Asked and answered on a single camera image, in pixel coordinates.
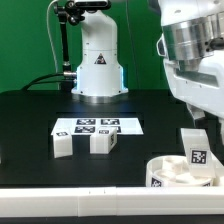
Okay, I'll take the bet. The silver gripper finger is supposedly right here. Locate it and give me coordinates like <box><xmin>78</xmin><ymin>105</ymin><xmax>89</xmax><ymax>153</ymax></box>
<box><xmin>186</xmin><ymin>104</ymin><xmax>206</xmax><ymax>129</ymax></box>

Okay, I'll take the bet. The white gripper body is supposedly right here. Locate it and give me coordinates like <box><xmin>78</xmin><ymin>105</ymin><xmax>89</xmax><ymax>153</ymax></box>
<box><xmin>157</xmin><ymin>35</ymin><xmax>224</xmax><ymax>119</ymax></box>

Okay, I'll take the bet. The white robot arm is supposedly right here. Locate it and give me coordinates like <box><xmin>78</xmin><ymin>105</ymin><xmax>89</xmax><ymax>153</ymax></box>
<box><xmin>72</xmin><ymin>0</ymin><xmax>224</xmax><ymax>126</ymax></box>

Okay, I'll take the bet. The white marker sheet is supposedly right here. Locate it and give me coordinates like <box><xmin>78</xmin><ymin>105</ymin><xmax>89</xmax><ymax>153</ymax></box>
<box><xmin>51</xmin><ymin>118</ymin><xmax>143</xmax><ymax>135</ymax></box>

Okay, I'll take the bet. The white front fence rail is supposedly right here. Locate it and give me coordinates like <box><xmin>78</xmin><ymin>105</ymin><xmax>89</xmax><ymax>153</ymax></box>
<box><xmin>0</xmin><ymin>187</ymin><xmax>224</xmax><ymax>218</ymax></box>

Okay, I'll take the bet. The black cable bundle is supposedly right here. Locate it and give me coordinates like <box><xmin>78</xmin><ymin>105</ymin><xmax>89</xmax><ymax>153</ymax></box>
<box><xmin>21</xmin><ymin>72</ymin><xmax>78</xmax><ymax>92</ymax></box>

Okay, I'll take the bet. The black mounted camera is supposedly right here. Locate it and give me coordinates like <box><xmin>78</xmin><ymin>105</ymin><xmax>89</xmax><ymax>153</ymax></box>
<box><xmin>74</xmin><ymin>0</ymin><xmax>110</xmax><ymax>9</ymax></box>

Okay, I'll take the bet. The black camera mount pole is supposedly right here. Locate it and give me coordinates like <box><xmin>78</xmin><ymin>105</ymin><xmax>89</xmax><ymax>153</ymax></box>
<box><xmin>54</xmin><ymin>1</ymin><xmax>84</xmax><ymax>92</ymax></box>

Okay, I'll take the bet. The white cable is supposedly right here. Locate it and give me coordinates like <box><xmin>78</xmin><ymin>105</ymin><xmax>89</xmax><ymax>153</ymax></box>
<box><xmin>46</xmin><ymin>0</ymin><xmax>60</xmax><ymax>74</ymax></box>

